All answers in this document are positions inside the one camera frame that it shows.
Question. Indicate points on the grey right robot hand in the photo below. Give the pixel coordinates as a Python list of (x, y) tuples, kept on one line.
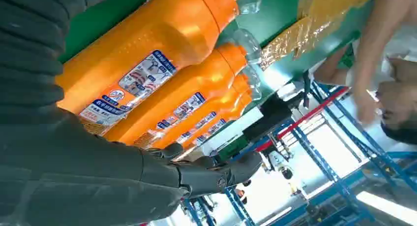
[(81, 179)]

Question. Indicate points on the black box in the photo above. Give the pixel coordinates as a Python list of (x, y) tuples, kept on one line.
[(270, 115)]

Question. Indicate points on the red metal bar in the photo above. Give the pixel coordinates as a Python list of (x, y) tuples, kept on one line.
[(303, 118)]

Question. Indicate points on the blue metal rack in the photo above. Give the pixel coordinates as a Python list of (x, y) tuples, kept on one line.
[(338, 182)]

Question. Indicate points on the yellow plastic sheet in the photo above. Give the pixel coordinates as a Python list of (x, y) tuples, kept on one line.
[(325, 6)]

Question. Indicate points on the person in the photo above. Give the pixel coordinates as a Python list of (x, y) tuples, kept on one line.
[(378, 48)]

